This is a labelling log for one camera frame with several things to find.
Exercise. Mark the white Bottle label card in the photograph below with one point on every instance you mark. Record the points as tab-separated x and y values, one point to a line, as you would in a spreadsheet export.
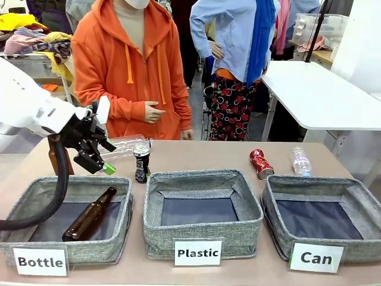
40	262

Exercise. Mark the person in orange hoodie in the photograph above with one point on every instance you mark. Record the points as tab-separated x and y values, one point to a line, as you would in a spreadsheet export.
119	68

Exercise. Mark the white Plastic label card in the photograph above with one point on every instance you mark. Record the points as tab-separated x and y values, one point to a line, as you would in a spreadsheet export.
198	253

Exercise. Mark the bright blue scarf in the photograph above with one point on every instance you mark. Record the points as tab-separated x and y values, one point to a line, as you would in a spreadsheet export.
262	35

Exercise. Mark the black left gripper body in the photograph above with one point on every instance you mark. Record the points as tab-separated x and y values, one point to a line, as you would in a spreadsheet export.
80	134

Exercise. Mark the person's left hand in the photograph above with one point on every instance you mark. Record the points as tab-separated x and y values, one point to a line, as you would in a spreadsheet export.
187	135

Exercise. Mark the grey basket labelled Plastic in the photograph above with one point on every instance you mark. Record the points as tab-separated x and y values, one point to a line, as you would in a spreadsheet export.
202	233

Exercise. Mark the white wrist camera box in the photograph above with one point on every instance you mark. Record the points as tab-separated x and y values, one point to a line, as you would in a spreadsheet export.
103	108

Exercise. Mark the white wall panel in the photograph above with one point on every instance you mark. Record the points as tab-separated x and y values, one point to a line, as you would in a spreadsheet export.
360	38

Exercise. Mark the person's right hand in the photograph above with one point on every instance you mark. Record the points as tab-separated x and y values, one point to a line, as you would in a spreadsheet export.
152	114

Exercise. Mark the white Can label card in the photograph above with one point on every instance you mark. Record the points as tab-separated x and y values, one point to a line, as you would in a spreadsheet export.
316	258

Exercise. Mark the clear plastic storage box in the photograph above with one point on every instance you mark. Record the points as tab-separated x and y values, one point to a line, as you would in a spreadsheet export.
327	26

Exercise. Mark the small clear plastic bottle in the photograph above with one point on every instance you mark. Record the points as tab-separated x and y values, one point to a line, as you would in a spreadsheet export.
301	162

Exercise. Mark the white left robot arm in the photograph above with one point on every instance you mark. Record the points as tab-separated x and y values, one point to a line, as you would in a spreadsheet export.
23	101

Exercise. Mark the grey basket labelled Can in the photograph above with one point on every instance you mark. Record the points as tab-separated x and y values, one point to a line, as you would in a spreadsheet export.
363	250

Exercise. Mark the crushed red drink can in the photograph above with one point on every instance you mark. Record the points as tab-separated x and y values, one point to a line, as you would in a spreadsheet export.
262	165

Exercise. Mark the long-necked brown glass bottle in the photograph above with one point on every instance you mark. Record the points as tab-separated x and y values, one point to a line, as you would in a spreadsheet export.
86	217

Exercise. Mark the crushed black drink can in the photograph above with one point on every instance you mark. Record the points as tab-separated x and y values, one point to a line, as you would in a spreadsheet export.
142	167

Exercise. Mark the white face mask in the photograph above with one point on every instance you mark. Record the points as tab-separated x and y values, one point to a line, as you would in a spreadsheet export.
137	3

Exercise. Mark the yellow cloth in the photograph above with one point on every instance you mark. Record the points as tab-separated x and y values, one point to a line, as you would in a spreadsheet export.
18	22

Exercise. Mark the light blue shirt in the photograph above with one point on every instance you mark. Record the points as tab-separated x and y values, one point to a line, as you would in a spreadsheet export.
229	35

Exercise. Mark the upright brown glass bottle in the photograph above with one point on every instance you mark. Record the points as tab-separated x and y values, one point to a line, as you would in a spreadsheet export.
53	161

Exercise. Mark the person's right forearm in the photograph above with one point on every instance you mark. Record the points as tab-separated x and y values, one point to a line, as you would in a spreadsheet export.
113	105

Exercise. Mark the pink hanging garment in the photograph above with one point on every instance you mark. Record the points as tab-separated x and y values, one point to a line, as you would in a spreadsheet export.
282	26

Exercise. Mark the patterned fabric pile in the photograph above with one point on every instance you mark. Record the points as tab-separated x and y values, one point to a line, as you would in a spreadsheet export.
32	41

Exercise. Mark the person's left forearm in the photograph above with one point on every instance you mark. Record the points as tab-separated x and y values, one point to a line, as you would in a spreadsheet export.
183	113

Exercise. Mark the white side table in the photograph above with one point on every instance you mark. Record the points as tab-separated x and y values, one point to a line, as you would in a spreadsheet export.
321	95

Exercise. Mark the black red floral trousers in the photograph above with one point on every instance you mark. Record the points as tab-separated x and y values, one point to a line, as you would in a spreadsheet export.
232	110

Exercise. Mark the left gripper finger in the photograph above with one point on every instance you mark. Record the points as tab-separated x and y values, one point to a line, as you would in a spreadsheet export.
90	162
107	145

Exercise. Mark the grey basket labelled Bottle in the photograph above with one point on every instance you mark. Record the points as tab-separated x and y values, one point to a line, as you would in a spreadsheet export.
89	251

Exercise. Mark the pink cloth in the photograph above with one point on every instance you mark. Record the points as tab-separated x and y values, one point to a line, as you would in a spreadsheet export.
315	44

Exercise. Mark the black slanted pole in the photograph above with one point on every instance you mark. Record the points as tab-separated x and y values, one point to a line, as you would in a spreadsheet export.
317	32

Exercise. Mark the large clear plastic bottle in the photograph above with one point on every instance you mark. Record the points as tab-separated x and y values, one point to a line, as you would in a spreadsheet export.
125	146

